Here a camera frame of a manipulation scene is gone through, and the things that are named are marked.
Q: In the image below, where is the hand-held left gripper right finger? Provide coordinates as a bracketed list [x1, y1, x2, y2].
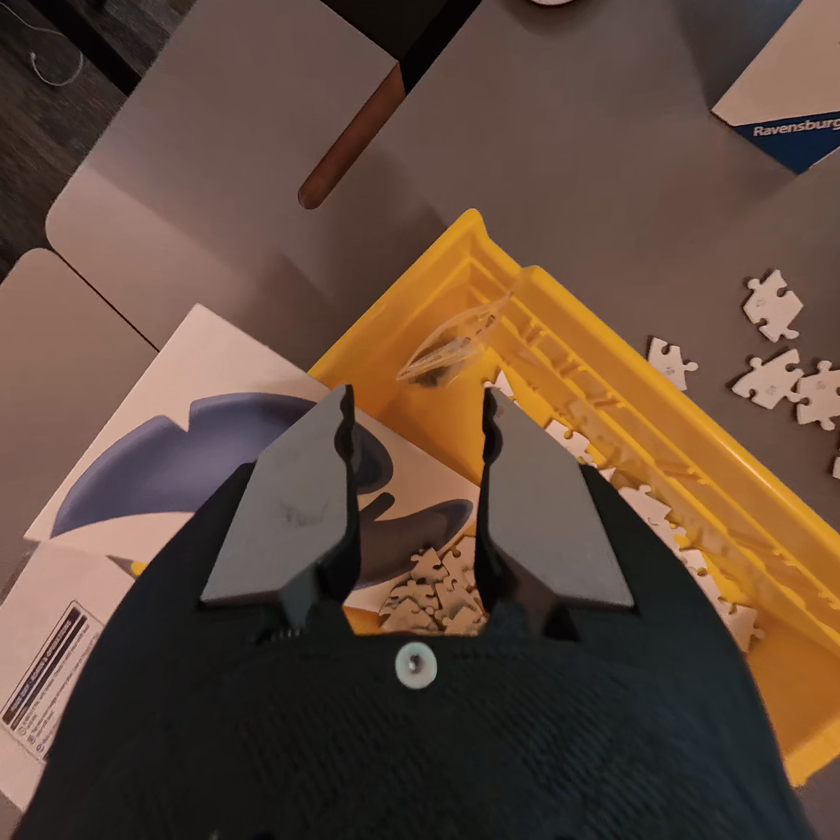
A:
[474, 386, 636, 634]

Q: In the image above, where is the printed puzzle box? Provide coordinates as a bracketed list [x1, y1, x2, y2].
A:
[712, 0, 840, 175]

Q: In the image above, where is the thin white cable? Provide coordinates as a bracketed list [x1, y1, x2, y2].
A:
[29, 13, 86, 88]

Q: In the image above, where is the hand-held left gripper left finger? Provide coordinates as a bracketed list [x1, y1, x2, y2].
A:
[199, 384, 363, 627]

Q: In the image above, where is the white printed cardboard sheet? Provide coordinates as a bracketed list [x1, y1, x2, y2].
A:
[0, 303, 483, 811]

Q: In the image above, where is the pile of puzzle pieces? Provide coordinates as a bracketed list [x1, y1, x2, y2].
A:
[377, 371, 767, 654]

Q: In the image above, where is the clear plastic bag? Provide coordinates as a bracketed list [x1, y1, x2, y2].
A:
[395, 289, 516, 388]

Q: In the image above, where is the yellow plastic bin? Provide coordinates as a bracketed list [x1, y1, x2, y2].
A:
[307, 209, 840, 788]

